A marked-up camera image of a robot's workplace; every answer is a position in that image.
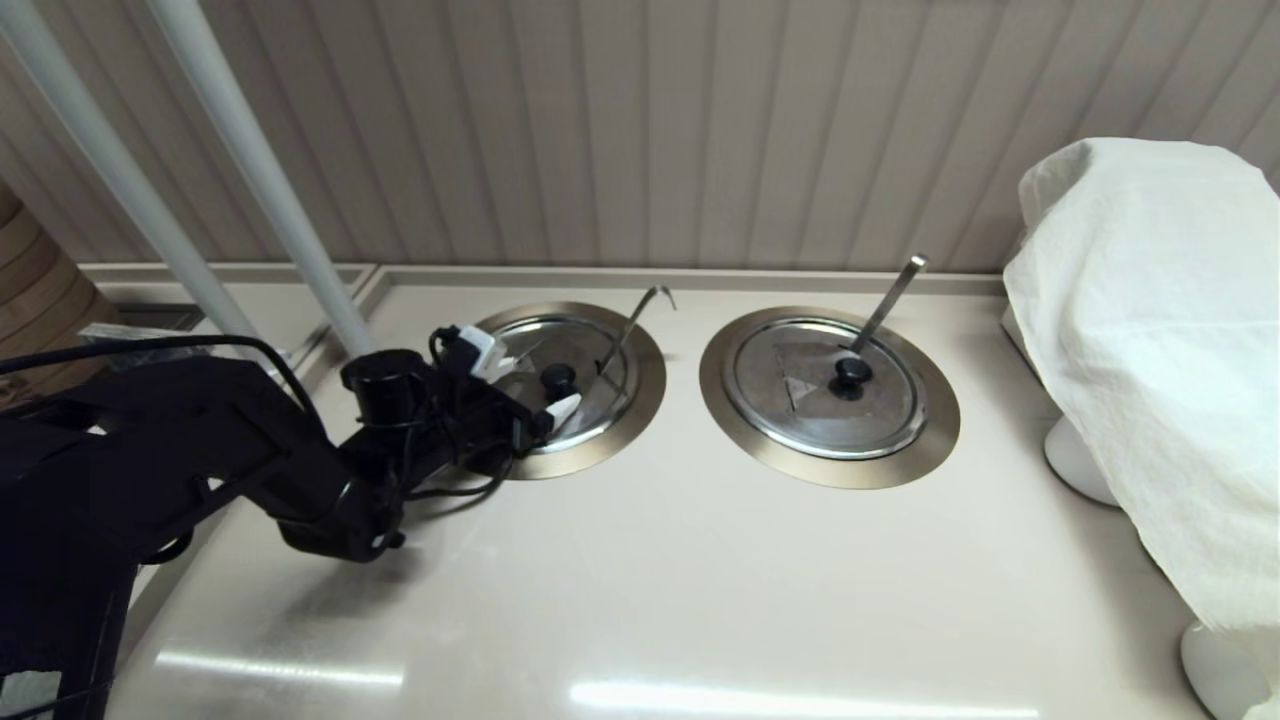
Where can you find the right steel pot lid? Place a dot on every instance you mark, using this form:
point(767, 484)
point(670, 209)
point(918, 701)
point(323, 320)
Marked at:
point(826, 453)

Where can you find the white round pole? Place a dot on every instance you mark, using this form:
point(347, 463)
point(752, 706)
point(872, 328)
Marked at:
point(90, 140)
point(240, 130)

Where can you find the brown wooden steamer stack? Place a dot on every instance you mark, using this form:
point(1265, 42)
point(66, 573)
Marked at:
point(40, 290)

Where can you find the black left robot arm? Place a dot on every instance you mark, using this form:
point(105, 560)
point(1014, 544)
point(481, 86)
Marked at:
point(150, 450)

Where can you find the left steel pot lid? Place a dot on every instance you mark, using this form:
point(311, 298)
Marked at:
point(575, 446)

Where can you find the white cloth cover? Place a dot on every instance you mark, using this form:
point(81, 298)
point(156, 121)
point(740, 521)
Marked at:
point(1150, 350)

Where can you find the grey framed recessed tray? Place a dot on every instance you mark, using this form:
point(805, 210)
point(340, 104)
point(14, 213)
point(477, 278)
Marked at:
point(165, 318)

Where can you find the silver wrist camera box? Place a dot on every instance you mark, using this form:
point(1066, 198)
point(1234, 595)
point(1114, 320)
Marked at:
point(478, 348)

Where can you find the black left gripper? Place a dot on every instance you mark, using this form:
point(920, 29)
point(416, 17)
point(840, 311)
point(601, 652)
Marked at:
point(470, 430)

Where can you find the white rounded stand base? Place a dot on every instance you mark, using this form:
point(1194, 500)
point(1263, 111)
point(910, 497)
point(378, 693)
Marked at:
point(1075, 468)
point(1220, 680)

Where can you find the steel pot lid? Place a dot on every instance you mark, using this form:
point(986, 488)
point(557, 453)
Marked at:
point(826, 453)
point(575, 446)

